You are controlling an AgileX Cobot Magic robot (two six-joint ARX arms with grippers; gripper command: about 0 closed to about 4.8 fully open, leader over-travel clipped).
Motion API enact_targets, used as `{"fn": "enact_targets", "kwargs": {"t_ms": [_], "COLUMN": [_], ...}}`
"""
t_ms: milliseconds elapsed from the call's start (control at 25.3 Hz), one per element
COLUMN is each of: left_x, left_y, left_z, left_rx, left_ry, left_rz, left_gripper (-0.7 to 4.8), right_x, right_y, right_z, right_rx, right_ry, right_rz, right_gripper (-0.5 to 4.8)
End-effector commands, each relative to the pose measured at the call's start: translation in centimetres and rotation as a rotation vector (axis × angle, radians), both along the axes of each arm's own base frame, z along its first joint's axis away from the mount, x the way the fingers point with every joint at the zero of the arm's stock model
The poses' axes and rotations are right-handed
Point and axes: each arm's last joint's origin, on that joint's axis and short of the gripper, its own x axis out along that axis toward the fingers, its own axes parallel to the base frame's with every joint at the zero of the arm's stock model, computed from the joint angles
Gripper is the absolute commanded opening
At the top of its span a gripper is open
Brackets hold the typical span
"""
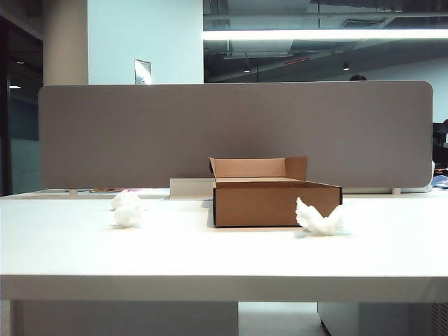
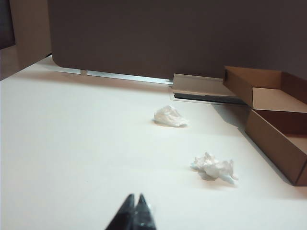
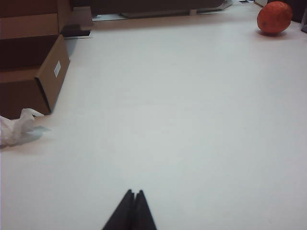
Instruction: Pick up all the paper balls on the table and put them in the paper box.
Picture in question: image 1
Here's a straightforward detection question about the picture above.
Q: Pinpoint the round white paper ball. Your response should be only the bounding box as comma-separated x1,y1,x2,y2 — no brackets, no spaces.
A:
111,204,147,230

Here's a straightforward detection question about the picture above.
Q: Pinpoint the wing-shaped white paper ball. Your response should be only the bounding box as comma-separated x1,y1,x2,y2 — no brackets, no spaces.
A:
295,197,352,237

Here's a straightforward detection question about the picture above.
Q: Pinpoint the brown cardboard box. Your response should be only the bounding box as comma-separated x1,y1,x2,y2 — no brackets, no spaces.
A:
208,155,344,228

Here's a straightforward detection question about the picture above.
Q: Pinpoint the grey fabric desk divider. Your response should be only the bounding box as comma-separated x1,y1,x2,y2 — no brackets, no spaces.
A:
37,80,435,190

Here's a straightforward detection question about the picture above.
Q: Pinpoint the white cable tray box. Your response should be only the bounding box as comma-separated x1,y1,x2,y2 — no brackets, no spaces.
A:
169,177,215,201

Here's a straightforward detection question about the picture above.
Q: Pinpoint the framed wall poster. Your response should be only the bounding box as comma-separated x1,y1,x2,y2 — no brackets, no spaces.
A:
134,59,153,85

